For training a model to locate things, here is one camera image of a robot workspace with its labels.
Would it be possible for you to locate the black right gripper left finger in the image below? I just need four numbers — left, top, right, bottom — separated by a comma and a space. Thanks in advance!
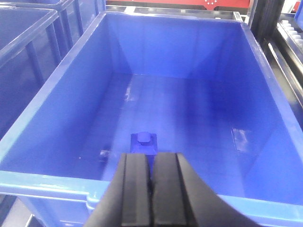
84, 153, 152, 227

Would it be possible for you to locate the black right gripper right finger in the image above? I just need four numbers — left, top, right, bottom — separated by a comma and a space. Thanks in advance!
152, 152, 258, 227

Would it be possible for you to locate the blue bottle-shaped part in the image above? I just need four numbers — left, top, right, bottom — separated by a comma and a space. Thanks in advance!
130, 131, 158, 172

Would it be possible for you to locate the blue bin beside target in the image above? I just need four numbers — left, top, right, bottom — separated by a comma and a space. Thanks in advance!
0, 5, 61, 137

